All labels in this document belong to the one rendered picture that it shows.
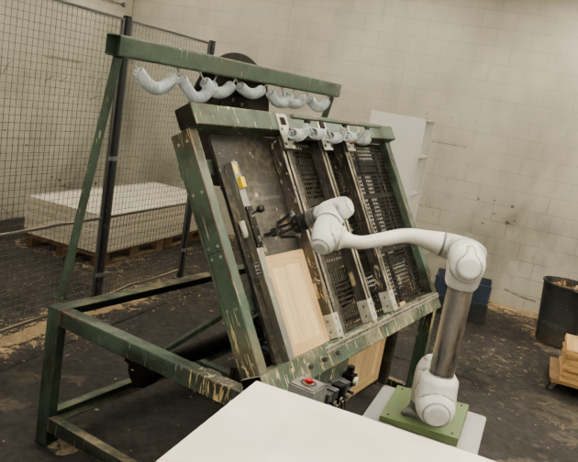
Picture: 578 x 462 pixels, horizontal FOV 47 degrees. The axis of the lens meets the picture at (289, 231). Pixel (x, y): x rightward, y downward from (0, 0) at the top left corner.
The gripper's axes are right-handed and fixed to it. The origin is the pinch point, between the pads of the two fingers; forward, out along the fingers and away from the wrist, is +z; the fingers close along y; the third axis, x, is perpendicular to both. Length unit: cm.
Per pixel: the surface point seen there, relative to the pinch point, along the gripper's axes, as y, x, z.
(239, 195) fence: -21.6, 2.1, 12.3
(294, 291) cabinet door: 27.7, 25.8, 14.1
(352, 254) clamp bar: 18, 87, 9
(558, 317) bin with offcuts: 134, 463, -3
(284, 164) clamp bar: -36, 45, 9
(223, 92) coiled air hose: -89, 55, 40
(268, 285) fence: 21.7, 2.7, 11.7
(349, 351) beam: 66, 54, 11
